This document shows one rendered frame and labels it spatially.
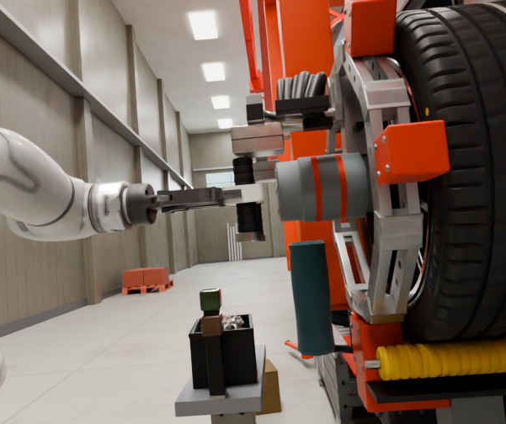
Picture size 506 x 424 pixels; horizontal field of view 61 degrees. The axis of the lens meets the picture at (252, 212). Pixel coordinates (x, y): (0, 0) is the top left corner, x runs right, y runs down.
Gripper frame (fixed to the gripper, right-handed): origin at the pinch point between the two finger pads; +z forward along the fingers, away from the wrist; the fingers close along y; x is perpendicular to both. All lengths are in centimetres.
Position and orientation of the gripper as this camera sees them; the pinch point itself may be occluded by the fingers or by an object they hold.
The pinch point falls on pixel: (244, 195)
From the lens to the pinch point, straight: 76.3
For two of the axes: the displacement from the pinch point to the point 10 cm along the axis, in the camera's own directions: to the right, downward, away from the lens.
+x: -0.8, -9.9, 0.7
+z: 10.0, -0.9, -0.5
